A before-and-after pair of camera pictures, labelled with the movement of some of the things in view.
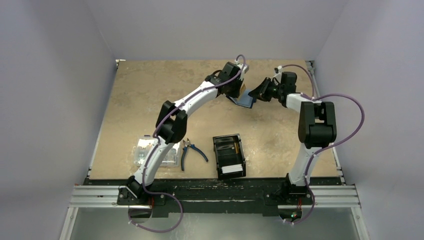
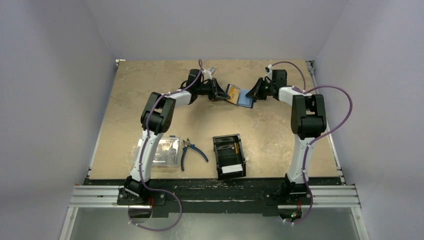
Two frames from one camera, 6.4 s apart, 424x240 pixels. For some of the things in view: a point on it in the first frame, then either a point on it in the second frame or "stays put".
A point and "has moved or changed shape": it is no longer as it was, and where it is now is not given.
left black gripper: x=236 y=93 → x=218 y=95
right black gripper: x=268 y=90 stays put
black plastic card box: x=230 y=156 stays put
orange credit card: x=243 y=89 has moved or changed shape
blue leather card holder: x=244 y=99 stays put
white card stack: x=232 y=169 stays put
